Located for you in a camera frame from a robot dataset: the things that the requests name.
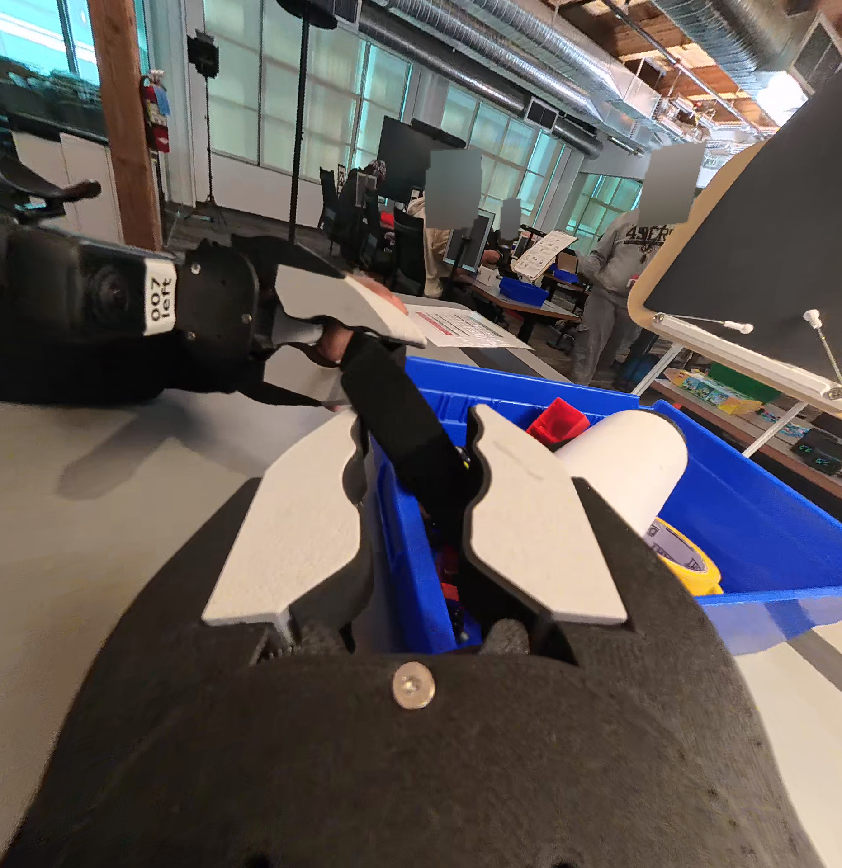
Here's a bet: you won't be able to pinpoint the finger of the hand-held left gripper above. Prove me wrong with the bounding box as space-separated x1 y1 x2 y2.
270 264 429 348
261 346 360 411

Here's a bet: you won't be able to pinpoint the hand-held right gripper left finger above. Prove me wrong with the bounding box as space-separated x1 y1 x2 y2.
201 409 376 642

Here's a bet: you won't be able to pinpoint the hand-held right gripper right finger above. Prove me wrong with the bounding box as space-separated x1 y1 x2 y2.
459 403 630 635

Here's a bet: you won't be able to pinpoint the black fabric strap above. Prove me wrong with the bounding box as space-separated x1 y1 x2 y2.
338 331 478 543

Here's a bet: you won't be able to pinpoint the blue plastic bin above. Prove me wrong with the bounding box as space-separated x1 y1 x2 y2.
369 356 842 657
498 277 551 307

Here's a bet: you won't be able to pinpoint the person's left hand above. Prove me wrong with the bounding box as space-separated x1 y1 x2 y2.
316 323 360 368

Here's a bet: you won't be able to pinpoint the black office chair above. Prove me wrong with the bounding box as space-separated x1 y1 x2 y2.
387 207 429 296

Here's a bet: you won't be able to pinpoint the red plastic block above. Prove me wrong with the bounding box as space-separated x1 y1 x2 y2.
526 396 591 448

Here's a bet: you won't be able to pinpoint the white bottle with black lid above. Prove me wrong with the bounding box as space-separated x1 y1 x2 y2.
555 409 690 538

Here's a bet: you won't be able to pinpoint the printed paper sheet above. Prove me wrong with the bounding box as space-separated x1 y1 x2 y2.
406 305 532 350

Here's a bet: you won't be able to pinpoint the black television screen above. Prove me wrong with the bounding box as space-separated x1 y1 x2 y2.
376 115 468 204

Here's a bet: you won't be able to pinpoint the black light stand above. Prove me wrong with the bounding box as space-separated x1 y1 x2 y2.
277 0 339 244

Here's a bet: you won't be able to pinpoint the white cabinet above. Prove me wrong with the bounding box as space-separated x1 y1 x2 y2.
10 129 127 246

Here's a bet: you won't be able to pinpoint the yellow tape roll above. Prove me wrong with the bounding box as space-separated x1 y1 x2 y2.
642 517 724 598

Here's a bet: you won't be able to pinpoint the wooden work table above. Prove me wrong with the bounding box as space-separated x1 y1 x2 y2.
455 271 583 343

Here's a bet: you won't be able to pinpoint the red fire extinguisher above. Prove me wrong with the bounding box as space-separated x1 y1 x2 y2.
139 70 172 154

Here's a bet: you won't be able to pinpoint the white instruction sign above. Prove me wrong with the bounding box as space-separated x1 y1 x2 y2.
512 231 579 282

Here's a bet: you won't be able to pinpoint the colourful printed box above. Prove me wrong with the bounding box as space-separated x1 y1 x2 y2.
665 369 762 416

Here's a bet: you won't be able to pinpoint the black tripod with device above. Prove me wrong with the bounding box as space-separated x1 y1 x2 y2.
185 33 225 228

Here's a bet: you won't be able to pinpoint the green box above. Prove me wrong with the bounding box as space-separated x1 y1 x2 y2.
706 361 783 406

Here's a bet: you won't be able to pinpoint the white metal stand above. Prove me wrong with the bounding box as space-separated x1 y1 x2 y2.
630 342 810 458

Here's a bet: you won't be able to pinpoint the black digital timers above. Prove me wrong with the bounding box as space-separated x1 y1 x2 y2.
790 427 842 476

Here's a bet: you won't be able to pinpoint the black board with tan rim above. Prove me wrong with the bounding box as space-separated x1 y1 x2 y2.
627 57 842 415

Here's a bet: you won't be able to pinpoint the wooden post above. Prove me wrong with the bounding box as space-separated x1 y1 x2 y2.
87 0 166 253

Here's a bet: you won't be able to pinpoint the metal air duct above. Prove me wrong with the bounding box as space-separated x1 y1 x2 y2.
356 0 666 158

